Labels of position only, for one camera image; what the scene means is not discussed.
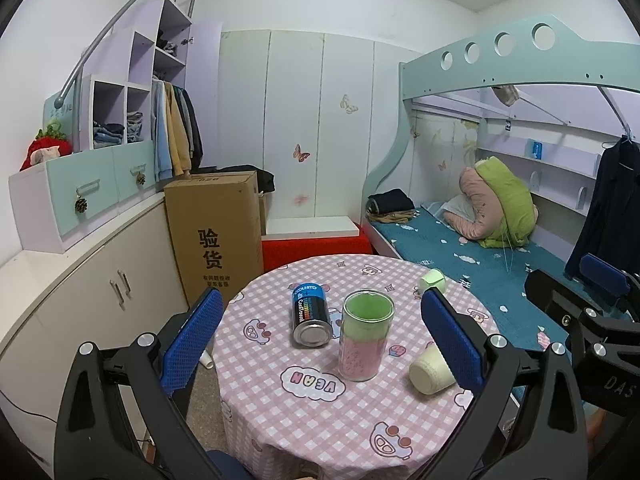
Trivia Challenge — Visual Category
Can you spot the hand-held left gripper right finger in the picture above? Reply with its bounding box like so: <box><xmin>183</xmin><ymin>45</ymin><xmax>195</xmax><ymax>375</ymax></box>
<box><xmin>420</xmin><ymin>287</ymin><xmax>589</xmax><ymax>480</ymax></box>

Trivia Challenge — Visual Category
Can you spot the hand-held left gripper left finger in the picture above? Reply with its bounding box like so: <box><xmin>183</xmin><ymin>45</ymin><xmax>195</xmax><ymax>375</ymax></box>
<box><xmin>55</xmin><ymin>287</ymin><xmax>226</xmax><ymax>480</ymax></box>

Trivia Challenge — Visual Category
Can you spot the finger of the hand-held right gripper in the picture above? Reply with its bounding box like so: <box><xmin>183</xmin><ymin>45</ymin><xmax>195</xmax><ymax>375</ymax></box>
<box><xmin>524</xmin><ymin>269</ymin><xmax>593</xmax><ymax>322</ymax></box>
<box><xmin>579</xmin><ymin>252</ymin><xmax>640</xmax><ymax>307</ymax></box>

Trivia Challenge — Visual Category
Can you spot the cream paper cup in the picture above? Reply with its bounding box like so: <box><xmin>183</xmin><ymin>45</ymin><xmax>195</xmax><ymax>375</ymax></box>
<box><xmin>409</xmin><ymin>345</ymin><xmax>457</xmax><ymax>396</ymax></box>

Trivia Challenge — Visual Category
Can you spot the small green cup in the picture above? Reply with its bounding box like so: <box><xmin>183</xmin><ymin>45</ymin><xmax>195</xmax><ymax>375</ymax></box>
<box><xmin>419</xmin><ymin>268</ymin><xmax>448</xmax><ymax>297</ymax></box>

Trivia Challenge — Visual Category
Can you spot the dark hanging jacket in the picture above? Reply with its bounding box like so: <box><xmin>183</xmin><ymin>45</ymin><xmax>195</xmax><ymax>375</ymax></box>
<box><xmin>564</xmin><ymin>135</ymin><xmax>640</xmax><ymax>281</ymax></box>

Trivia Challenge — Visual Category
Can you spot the teal printed bed sheet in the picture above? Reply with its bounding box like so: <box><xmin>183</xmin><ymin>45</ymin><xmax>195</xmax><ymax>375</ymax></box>
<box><xmin>372</xmin><ymin>202</ymin><xmax>640</xmax><ymax>353</ymax></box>

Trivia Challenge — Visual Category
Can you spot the glass tumbler green pink filling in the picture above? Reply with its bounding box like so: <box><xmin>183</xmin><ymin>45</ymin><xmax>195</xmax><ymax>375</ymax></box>
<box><xmin>338</xmin><ymin>289</ymin><xmax>395</xmax><ymax>383</ymax></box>

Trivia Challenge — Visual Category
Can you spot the green and pink quilt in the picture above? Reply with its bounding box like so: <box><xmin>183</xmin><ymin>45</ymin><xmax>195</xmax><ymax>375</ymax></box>
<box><xmin>442</xmin><ymin>156</ymin><xmax>540</xmax><ymax>249</ymax></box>

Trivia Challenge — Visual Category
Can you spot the tall cardboard box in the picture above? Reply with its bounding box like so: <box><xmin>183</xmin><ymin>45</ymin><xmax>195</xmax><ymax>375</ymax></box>
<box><xmin>163</xmin><ymin>170</ymin><xmax>265</xmax><ymax>307</ymax></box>

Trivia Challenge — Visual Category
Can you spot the white low cabinet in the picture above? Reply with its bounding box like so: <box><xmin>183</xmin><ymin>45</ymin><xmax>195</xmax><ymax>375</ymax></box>
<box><xmin>0</xmin><ymin>190</ymin><xmax>191</xmax><ymax>466</ymax></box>

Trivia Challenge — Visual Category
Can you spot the black drink can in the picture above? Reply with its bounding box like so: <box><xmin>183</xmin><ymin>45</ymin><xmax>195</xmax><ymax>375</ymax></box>
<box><xmin>291</xmin><ymin>282</ymin><xmax>335</xmax><ymax>349</ymax></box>

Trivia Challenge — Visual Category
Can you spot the round table with pink cloth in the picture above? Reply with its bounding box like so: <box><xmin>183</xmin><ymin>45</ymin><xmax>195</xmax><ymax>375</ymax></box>
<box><xmin>212</xmin><ymin>254</ymin><xmax>503</xmax><ymax>480</ymax></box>

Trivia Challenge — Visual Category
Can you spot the white pillow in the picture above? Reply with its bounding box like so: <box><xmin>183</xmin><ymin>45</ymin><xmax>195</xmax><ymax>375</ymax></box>
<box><xmin>440</xmin><ymin>196</ymin><xmax>476</xmax><ymax>221</ymax></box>

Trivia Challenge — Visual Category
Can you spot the blue chair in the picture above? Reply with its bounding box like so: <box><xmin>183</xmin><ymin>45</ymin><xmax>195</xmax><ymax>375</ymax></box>
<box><xmin>207</xmin><ymin>450</ymin><xmax>256</xmax><ymax>480</ymax></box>

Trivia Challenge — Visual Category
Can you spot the folded dark clothes pile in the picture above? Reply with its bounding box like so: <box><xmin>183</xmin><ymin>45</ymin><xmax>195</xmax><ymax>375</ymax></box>
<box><xmin>366</xmin><ymin>188</ymin><xmax>417</xmax><ymax>224</ymax></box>

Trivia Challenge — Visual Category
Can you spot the red storage box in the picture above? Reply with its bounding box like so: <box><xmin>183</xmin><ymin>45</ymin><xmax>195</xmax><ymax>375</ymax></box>
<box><xmin>260</xmin><ymin>224</ymin><xmax>374</xmax><ymax>274</ymax></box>

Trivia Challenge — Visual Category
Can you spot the white board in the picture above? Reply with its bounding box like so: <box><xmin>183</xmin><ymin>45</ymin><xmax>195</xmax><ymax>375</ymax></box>
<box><xmin>262</xmin><ymin>216</ymin><xmax>361</xmax><ymax>241</ymax></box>

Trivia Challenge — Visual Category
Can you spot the black bag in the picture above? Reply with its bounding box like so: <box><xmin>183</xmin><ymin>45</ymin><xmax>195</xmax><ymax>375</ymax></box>
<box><xmin>200</xmin><ymin>164</ymin><xmax>276</xmax><ymax>194</ymax></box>

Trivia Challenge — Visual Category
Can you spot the beige hanging cloth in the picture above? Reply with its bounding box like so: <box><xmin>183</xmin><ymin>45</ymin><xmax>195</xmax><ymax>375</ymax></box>
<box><xmin>491</xmin><ymin>84</ymin><xmax>520</xmax><ymax>107</ymax></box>

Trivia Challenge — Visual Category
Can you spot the hanging clothes row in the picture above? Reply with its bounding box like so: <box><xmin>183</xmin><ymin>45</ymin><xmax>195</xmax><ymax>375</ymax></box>
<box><xmin>150</xmin><ymin>76</ymin><xmax>205</xmax><ymax>183</ymax></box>

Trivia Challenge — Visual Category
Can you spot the folded jeans stack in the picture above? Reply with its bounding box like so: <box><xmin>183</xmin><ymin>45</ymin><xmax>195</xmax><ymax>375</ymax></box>
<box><xmin>92</xmin><ymin>111</ymin><xmax>145</xmax><ymax>150</ymax></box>

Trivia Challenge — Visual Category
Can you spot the lilac staircase shelf cabinet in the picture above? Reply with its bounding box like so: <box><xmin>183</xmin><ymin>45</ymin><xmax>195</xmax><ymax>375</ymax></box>
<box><xmin>8</xmin><ymin>0</ymin><xmax>223</xmax><ymax>254</ymax></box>

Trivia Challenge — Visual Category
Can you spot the red strawberry plush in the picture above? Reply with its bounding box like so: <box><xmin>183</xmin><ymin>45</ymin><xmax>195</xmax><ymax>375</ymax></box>
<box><xmin>19</xmin><ymin>121</ymin><xmax>74</xmax><ymax>172</ymax></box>

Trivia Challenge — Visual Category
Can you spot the grey metal handrail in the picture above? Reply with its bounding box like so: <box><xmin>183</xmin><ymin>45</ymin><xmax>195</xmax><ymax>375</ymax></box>
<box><xmin>56</xmin><ymin>0</ymin><xmax>202</xmax><ymax>153</ymax></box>

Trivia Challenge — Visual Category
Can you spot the teal bunk bed frame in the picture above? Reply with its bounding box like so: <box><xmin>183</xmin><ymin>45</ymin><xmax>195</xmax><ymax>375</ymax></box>
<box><xmin>362</xmin><ymin>13</ymin><xmax>640</xmax><ymax>261</ymax></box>

